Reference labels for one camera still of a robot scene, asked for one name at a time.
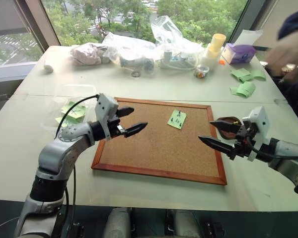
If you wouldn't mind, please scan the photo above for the person's bare hand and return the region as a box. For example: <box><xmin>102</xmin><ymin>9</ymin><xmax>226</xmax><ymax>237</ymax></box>
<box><xmin>266</xmin><ymin>33</ymin><xmax>298</xmax><ymax>75</ymax></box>

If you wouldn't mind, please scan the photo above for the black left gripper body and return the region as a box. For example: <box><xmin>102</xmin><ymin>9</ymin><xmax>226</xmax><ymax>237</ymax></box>
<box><xmin>107</xmin><ymin>110</ymin><xmax>129</xmax><ymax>138</ymax></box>

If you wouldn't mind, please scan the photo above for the white power strip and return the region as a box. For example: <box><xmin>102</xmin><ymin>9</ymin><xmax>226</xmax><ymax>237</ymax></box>
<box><xmin>159</xmin><ymin>50</ymin><xmax>200</xmax><ymax>70</ymax></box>

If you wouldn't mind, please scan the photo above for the plastic bag with pink cloth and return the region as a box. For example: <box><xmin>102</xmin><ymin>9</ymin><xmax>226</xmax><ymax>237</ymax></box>
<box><xmin>69</xmin><ymin>42</ymin><xmax>110</xmax><ymax>66</ymax></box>

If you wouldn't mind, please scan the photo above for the wood framed cork board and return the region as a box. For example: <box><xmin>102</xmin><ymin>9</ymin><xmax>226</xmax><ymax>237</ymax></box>
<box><xmin>91</xmin><ymin>97</ymin><xmax>228</xmax><ymax>186</ymax></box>

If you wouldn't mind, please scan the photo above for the dark window frame post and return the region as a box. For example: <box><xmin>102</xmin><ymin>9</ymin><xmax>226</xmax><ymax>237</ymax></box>
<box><xmin>227</xmin><ymin>0</ymin><xmax>279</xmax><ymax>44</ymax></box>
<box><xmin>14</xmin><ymin>0</ymin><xmax>62</xmax><ymax>55</ymax></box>

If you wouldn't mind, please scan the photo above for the white paper sheet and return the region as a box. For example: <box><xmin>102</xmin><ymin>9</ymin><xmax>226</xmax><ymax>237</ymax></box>
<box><xmin>234</xmin><ymin>29</ymin><xmax>263</xmax><ymax>48</ymax></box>

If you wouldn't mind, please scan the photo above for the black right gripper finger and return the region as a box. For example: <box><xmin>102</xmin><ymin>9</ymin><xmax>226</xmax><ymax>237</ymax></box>
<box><xmin>198</xmin><ymin>135</ymin><xmax>233</xmax><ymax>153</ymax></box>
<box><xmin>209</xmin><ymin>120</ymin><xmax>241</xmax><ymax>133</ymax></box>

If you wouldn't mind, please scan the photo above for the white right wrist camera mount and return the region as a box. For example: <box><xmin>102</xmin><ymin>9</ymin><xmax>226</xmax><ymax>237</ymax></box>
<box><xmin>242</xmin><ymin>106</ymin><xmax>270</xmax><ymax>162</ymax></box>

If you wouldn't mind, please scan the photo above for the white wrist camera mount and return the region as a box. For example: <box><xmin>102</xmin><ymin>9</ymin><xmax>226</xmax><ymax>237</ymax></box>
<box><xmin>242</xmin><ymin>106</ymin><xmax>270</xmax><ymax>162</ymax></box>
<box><xmin>94</xmin><ymin>93</ymin><xmax>119</xmax><ymax>141</ymax></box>

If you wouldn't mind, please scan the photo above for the clear plastic container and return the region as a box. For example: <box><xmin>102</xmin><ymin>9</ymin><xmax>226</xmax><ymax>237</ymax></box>
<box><xmin>40</xmin><ymin>84</ymin><xmax>98</xmax><ymax>130</ymax></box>

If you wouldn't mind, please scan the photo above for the large clear plastic bag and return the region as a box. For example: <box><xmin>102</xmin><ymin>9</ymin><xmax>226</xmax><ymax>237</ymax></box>
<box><xmin>150</xmin><ymin>15</ymin><xmax>205</xmax><ymax>52</ymax></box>

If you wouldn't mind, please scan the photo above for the small printed cup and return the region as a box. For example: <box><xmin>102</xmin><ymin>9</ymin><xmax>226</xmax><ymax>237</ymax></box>
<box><xmin>194</xmin><ymin>64</ymin><xmax>210</xmax><ymax>80</ymax></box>

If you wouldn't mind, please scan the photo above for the green paper notes pile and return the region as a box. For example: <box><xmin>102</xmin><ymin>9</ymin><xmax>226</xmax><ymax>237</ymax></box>
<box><xmin>230</xmin><ymin>67</ymin><xmax>253</xmax><ymax>83</ymax></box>
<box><xmin>229</xmin><ymin>81</ymin><xmax>257</xmax><ymax>99</ymax></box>

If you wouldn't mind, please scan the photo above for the person's dark sleeve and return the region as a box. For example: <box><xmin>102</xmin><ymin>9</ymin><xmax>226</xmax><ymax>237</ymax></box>
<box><xmin>277</xmin><ymin>8</ymin><xmax>298</xmax><ymax>41</ymax></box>

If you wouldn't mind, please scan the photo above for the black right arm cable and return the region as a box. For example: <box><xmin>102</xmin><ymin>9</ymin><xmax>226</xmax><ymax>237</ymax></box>
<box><xmin>245</xmin><ymin>136</ymin><xmax>298</xmax><ymax>160</ymax></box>

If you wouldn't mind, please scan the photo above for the clear bag with grey device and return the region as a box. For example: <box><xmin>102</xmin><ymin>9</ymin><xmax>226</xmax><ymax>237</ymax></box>
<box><xmin>101</xmin><ymin>31</ymin><xmax>156</xmax><ymax>75</ymax></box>

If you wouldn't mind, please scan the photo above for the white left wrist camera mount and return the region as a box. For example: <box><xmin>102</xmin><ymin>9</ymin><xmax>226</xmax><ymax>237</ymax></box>
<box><xmin>94</xmin><ymin>93</ymin><xmax>119</xmax><ymax>141</ymax></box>

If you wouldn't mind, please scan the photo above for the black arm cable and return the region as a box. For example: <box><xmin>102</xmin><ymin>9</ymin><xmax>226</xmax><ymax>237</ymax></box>
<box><xmin>245</xmin><ymin>136</ymin><xmax>298</xmax><ymax>160</ymax></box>
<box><xmin>55</xmin><ymin>93</ymin><xmax>100</xmax><ymax>139</ymax></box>

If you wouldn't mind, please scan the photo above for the green sticky note with writing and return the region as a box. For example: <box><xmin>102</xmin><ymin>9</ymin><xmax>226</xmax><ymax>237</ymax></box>
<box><xmin>167</xmin><ymin>109</ymin><xmax>188</xmax><ymax>129</ymax></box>

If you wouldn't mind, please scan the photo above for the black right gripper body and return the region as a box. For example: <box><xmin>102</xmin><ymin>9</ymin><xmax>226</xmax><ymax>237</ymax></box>
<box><xmin>226</xmin><ymin>123</ymin><xmax>254</xmax><ymax>161</ymax></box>

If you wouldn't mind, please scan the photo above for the grey window blind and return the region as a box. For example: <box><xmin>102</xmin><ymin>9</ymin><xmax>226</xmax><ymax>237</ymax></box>
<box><xmin>0</xmin><ymin>0</ymin><xmax>28</xmax><ymax>35</ymax></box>

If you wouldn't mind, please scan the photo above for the stack of yellow cups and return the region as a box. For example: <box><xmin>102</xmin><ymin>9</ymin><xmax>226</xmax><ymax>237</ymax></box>
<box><xmin>204</xmin><ymin>33</ymin><xmax>227</xmax><ymax>68</ymax></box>

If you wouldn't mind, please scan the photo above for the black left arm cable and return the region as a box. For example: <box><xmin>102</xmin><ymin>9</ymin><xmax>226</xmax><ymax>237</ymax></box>
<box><xmin>55</xmin><ymin>93</ymin><xmax>100</xmax><ymax>139</ymax></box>

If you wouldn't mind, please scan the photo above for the green note with black marks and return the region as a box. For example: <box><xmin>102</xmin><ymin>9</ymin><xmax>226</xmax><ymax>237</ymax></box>
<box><xmin>61</xmin><ymin>101</ymin><xmax>88</xmax><ymax>119</ymax></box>

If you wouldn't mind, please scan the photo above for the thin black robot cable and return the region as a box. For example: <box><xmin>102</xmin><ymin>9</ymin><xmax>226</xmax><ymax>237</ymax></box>
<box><xmin>64</xmin><ymin>164</ymin><xmax>77</xmax><ymax>238</ymax></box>

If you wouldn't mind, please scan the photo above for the purple tissue box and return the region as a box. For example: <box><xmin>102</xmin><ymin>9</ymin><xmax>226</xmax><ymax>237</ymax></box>
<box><xmin>222</xmin><ymin>43</ymin><xmax>257</xmax><ymax>65</ymax></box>

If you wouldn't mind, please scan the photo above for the grey rounded robot part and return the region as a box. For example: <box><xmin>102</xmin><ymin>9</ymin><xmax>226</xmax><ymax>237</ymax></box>
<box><xmin>106</xmin><ymin>207</ymin><xmax>133</xmax><ymax>238</ymax></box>
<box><xmin>170</xmin><ymin>209</ymin><xmax>202</xmax><ymax>238</ymax></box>

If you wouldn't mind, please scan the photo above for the brown dish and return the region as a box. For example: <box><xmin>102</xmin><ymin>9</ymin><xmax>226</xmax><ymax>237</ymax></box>
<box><xmin>217</xmin><ymin>116</ymin><xmax>244</xmax><ymax>141</ymax></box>

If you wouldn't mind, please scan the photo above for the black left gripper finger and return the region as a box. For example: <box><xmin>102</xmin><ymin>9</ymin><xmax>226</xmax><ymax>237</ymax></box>
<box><xmin>124</xmin><ymin>121</ymin><xmax>149</xmax><ymax>138</ymax></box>
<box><xmin>117</xmin><ymin>107</ymin><xmax>135</xmax><ymax>118</ymax></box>

